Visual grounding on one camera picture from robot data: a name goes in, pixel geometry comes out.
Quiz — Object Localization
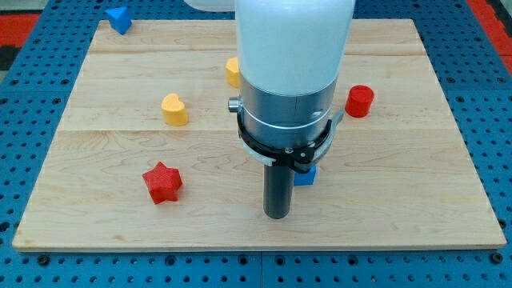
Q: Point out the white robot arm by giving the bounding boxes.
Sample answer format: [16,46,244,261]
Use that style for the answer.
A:
[186,0,355,149]

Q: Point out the wooden board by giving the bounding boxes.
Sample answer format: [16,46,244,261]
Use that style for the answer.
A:
[13,19,506,252]

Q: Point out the black clamp ring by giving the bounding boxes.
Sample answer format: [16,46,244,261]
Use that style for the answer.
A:
[236,108,345,174]

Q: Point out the yellow block behind arm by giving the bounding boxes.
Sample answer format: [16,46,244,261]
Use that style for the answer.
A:
[225,57,240,88]

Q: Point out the blue triangle block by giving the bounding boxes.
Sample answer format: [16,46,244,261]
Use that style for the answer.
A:
[106,6,132,35]

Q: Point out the red cylinder block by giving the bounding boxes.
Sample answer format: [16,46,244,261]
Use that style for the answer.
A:
[345,85,374,118]

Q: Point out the blue cube block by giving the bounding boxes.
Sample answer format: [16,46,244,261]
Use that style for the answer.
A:
[294,166,317,186]

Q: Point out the red star block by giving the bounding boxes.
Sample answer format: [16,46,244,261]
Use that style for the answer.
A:
[142,162,182,205]

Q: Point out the yellow heart block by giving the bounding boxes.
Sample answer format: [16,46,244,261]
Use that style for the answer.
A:
[161,93,188,126]

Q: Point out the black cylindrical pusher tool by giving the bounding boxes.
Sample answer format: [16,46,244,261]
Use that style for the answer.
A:
[263,166,294,219]

